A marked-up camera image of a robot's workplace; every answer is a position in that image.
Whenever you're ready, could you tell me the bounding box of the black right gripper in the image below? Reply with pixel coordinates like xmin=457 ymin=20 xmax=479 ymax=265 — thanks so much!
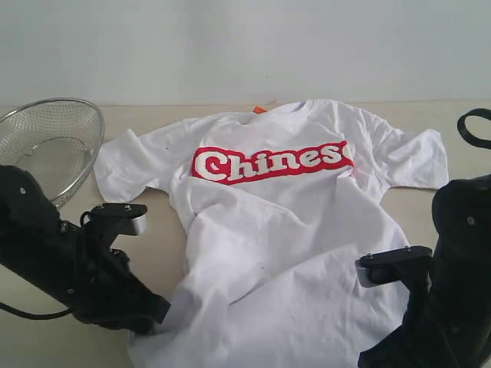
xmin=358 ymin=268 xmax=490 ymax=367

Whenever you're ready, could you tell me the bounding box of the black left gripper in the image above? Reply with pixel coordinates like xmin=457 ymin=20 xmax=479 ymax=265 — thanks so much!
xmin=71 ymin=249 xmax=170 ymax=335

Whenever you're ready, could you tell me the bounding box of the white t-shirt red print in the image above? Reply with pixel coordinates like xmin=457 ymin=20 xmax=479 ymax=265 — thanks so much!
xmin=94 ymin=99 xmax=449 ymax=367

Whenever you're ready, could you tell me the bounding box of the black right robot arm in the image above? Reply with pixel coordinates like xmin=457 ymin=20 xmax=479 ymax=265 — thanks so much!
xmin=356 ymin=176 xmax=490 ymax=367

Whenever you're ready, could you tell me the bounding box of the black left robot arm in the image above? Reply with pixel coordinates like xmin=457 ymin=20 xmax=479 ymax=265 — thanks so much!
xmin=1 ymin=166 xmax=170 ymax=334

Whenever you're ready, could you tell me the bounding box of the round metal mesh basket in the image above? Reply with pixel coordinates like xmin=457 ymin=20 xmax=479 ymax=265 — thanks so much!
xmin=1 ymin=97 xmax=105 ymax=208

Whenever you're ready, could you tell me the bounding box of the orange garment tag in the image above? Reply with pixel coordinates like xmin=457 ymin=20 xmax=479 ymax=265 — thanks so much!
xmin=253 ymin=106 xmax=266 ymax=114

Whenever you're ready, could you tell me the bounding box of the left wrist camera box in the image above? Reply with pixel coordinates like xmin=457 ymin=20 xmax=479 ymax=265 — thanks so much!
xmin=81 ymin=202 xmax=148 ymax=248

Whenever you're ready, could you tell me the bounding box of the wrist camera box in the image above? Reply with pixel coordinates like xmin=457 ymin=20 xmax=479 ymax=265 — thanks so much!
xmin=355 ymin=246 xmax=433 ymax=290
xmin=81 ymin=202 xmax=148 ymax=248

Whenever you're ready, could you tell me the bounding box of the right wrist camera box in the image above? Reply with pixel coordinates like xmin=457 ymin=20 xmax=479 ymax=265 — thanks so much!
xmin=355 ymin=246 xmax=433 ymax=290

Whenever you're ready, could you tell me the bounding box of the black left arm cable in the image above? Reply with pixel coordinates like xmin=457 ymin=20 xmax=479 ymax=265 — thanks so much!
xmin=0 ymin=301 xmax=72 ymax=320

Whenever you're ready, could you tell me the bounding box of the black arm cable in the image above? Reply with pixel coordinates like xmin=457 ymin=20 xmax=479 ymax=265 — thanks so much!
xmin=456 ymin=108 xmax=491 ymax=150
xmin=0 ymin=301 xmax=72 ymax=320

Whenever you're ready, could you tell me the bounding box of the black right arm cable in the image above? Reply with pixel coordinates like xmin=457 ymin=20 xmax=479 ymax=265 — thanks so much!
xmin=456 ymin=108 xmax=491 ymax=150

